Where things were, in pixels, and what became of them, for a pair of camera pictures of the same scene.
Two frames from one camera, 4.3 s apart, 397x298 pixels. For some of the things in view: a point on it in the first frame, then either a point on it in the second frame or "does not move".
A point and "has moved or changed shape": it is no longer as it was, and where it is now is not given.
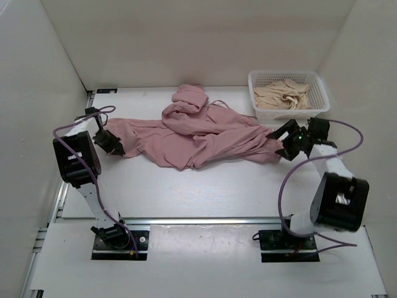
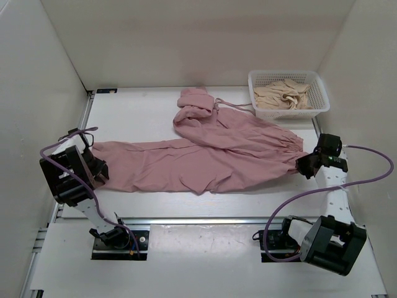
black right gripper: [287, 152] to [301, 167]
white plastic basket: [281, 96] does not move
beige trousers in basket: [282, 95] does not move
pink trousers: [196, 134] has moved or changed shape
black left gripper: [115, 144] to [100, 162]
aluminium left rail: [62, 192] does not move
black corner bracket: [107, 90] does not move
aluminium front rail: [182, 220] does not move
